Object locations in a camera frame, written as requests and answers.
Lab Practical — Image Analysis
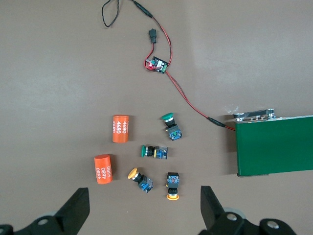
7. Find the red and black wire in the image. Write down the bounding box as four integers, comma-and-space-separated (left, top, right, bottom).
167, 72, 237, 132
101, 0, 172, 71

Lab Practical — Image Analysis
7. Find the green mushroom head push button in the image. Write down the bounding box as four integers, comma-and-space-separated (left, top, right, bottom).
160, 112, 183, 141

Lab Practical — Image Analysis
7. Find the small black circuit board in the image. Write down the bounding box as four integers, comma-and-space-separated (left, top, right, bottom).
146, 56, 169, 74

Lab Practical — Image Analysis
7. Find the green conveyor belt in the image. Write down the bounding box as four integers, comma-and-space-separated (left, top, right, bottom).
225, 107, 313, 178

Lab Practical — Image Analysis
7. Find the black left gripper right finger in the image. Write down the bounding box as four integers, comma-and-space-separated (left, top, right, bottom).
199, 186, 298, 235

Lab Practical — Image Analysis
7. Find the yellow push button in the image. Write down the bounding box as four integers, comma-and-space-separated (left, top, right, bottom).
128, 167, 154, 194
165, 172, 181, 201

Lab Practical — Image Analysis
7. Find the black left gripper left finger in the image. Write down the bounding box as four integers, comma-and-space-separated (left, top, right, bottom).
0, 187, 90, 235

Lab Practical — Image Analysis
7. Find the orange 4680 battery cylinder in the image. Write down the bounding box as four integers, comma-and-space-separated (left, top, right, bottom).
94, 154, 113, 185
112, 114, 130, 143

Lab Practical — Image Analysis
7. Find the green flat head push button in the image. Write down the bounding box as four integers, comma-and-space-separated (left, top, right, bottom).
141, 144, 169, 160

